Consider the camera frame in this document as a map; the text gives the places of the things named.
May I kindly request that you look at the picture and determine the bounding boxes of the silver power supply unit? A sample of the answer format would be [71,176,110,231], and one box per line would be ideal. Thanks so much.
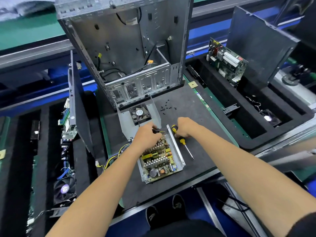
[118,98,187,185]

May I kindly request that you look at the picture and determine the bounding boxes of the green conveyor belt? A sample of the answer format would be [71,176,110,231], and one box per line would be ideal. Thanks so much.
[0,0,233,52]

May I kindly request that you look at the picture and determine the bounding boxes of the small black rectangular component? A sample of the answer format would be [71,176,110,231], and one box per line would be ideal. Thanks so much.
[31,120,41,141]

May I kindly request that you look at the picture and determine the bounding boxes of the grey round metal part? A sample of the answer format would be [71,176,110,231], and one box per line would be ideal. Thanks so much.
[281,66,309,87]

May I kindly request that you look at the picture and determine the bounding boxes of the yellow black handled screwdriver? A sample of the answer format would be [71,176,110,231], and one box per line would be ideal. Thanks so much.
[170,125,195,160]

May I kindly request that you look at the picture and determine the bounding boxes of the person's right black shoe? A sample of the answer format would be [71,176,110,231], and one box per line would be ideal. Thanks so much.
[170,194,187,218]

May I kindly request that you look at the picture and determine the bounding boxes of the large black metal panel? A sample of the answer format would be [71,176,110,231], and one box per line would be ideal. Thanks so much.
[226,6,300,89]

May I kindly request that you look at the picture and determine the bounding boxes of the person's black clothing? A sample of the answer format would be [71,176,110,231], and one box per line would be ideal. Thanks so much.
[143,212,316,237]

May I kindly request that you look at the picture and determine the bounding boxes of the person's left black shoe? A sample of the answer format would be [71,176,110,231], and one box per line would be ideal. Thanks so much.
[145,205,160,227]

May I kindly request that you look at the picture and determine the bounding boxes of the green board with white parts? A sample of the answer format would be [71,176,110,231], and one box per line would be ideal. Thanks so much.
[206,38,249,87]

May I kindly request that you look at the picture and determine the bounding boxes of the long green memory strip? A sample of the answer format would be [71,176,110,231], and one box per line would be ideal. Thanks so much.
[0,116,11,161]

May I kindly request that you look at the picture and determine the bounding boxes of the person's right forearm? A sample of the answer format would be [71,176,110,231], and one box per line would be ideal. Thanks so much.
[195,128,316,237]

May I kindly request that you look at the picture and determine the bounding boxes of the black cooler fan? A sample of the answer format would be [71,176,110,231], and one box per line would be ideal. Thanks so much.
[53,175,77,200]

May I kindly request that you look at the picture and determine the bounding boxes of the stack of grey paper sheets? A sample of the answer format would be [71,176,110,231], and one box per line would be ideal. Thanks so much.
[0,0,57,22]

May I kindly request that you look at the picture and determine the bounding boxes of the small black metal bracket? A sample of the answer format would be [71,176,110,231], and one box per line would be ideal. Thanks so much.
[222,103,241,115]

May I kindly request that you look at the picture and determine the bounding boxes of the grey metal conveyor rail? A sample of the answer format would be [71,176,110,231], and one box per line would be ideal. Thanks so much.
[0,0,316,69]

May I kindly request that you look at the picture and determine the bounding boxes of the blue data cables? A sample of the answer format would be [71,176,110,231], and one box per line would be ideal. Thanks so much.
[57,165,72,181]

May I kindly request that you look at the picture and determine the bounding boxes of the black foam tray with recess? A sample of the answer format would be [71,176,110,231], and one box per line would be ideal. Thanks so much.
[185,57,316,151]

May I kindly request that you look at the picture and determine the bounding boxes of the power supply circuit board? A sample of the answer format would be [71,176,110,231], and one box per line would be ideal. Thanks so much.
[96,136,178,182]

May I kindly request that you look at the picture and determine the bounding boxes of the person's left forearm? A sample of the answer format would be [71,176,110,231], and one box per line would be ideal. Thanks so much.
[45,143,144,237]

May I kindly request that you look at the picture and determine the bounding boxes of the small black lit fan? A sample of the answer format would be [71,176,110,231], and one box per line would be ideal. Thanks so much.
[259,108,282,127]

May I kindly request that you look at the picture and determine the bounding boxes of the black foam tray with slots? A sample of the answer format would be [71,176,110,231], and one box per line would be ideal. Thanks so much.
[0,91,107,237]

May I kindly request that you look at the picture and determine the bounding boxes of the silver metal computer case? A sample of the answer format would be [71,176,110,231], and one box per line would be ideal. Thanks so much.
[54,0,194,111]

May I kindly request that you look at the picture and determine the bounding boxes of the scattered small black screws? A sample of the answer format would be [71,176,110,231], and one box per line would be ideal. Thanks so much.
[159,98,177,115]

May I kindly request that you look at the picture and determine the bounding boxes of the black foam work mat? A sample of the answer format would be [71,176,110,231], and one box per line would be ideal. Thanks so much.
[96,76,243,210]

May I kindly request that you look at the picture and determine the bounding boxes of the person's right hand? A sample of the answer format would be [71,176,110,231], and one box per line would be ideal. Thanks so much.
[174,117,204,141]

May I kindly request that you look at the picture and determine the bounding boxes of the person's black shoe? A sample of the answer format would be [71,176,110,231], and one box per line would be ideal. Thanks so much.
[145,205,160,227]
[170,194,187,218]

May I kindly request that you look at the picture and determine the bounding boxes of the dark grey case side panel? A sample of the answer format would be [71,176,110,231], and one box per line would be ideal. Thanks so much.
[68,49,94,156]

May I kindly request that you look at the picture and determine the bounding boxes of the person's left hand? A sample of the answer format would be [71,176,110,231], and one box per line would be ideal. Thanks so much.
[129,121,164,155]

